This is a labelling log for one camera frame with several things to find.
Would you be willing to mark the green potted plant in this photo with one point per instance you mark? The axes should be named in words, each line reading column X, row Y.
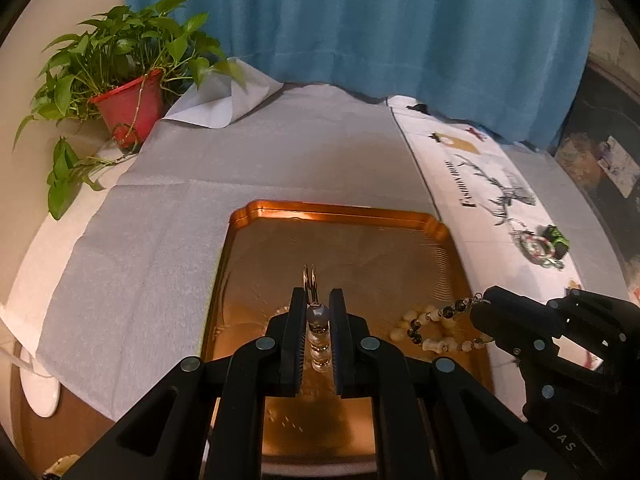
column 118, row 46

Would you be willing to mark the red flower pot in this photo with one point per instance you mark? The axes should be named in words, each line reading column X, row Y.
column 131, row 110

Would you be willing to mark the grey table cloth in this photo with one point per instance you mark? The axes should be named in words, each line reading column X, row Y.
column 134, row 294

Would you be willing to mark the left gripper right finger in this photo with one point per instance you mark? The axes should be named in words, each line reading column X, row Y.
column 431, row 420

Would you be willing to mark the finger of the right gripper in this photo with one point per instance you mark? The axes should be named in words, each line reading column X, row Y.
column 518, row 325

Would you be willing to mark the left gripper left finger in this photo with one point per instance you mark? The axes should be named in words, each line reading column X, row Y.
column 204, row 420

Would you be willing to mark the white deer print runner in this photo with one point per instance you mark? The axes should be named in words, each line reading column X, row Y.
column 494, row 216

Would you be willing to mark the copper metal tray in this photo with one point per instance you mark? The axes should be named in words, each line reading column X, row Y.
column 386, row 262

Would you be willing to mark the dark cabinet with stickers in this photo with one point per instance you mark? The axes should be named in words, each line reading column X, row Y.
column 599, row 150

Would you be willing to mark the blue curtain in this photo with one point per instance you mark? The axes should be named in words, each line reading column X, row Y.
column 511, row 66

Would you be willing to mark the green smart watch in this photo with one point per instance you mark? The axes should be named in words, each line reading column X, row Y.
column 558, row 241

